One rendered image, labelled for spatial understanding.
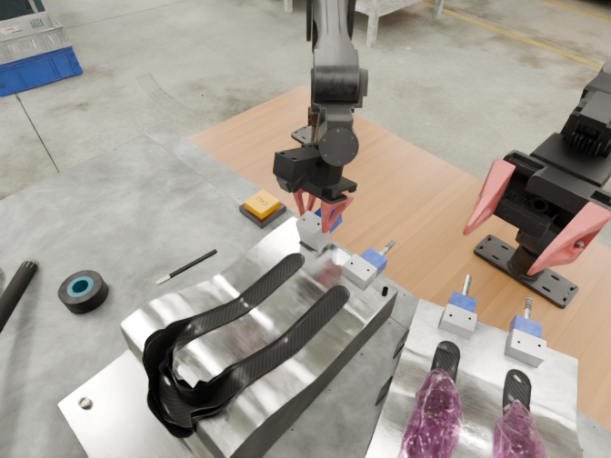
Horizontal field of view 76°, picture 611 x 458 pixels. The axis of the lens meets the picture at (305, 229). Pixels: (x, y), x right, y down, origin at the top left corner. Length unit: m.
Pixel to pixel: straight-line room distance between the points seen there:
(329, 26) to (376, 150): 0.52
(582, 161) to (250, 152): 0.85
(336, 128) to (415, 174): 0.56
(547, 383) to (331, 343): 0.34
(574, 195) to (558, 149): 0.06
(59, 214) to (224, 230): 0.40
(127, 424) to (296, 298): 0.31
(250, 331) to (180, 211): 0.43
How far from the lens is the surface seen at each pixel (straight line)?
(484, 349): 0.74
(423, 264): 0.88
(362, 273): 0.69
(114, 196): 1.09
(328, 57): 0.64
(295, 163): 0.58
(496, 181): 0.42
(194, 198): 1.01
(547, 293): 0.92
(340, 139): 0.56
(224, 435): 0.56
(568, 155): 0.46
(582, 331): 0.92
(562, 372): 0.78
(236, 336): 0.64
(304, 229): 0.71
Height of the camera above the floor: 1.47
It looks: 48 degrees down
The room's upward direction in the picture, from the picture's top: straight up
